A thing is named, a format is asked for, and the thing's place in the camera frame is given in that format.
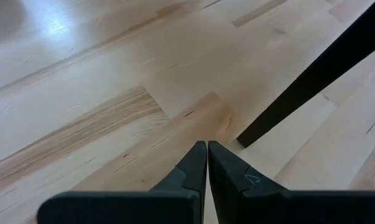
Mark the wooden shelf with black frame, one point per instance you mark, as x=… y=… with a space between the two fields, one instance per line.
x=314 y=77

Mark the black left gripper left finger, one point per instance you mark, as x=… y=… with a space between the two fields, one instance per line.
x=128 y=208

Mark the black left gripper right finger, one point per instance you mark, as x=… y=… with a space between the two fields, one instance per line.
x=283 y=208

